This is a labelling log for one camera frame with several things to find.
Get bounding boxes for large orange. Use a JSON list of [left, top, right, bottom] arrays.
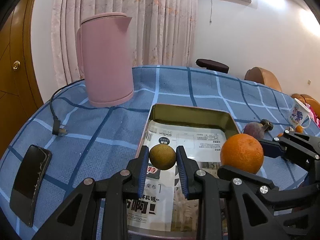
[[220, 133, 264, 174]]

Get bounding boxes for yellow-green round fruit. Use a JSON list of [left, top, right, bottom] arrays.
[[149, 144, 176, 170]]

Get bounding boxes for dark wrinkled passion fruit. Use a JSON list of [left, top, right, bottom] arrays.
[[260, 119, 273, 132]]

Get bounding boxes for small tangerine by mug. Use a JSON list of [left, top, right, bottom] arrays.
[[295, 125, 304, 133]]

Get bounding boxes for pink floral cushion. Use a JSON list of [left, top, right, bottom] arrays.
[[309, 104, 320, 127]]

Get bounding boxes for white enamel cartoon mug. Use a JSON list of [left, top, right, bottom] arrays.
[[289, 98, 311, 129]]

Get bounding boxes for brown leather sofa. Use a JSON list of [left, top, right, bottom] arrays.
[[291, 93, 320, 120]]

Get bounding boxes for purple mangosteen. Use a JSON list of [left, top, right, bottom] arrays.
[[243, 122, 265, 140]]

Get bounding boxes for printed paper in box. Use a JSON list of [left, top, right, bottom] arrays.
[[127, 120, 226, 232]]

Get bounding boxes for blue plaid tablecloth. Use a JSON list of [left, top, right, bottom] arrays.
[[1, 66, 293, 239]]

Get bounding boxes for black smartphone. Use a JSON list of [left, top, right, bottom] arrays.
[[10, 145, 52, 228]]

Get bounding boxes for pink tin box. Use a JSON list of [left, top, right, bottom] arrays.
[[128, 103, 239, 239]]

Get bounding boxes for dark round stool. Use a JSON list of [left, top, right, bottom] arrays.
[[196, 59, 229, 74]]

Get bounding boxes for wooden door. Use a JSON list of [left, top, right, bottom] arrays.
[[1, 0, 43, 155]]

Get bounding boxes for pink electric kettle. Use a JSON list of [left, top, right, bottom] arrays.
[[76, 12, 134, 107]]

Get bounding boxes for brass door knob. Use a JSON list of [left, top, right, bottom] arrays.
[[12, 60, 21, 71]]

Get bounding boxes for pink floral curtain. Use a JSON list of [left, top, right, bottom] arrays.
[[51, 0, 197, 87]]

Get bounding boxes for black power cable plug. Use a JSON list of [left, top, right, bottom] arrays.
[[49, 79, 84, 136]]

